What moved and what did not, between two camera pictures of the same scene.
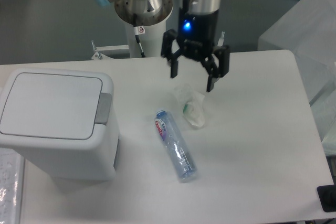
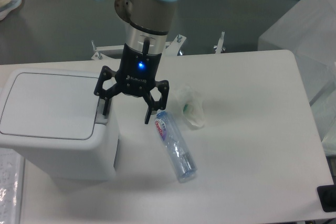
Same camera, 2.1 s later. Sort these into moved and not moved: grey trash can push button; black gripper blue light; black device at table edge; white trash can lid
Moved: black gripper blue light
Not moved: grey trash can push button; white trash can lid; black device at table edge
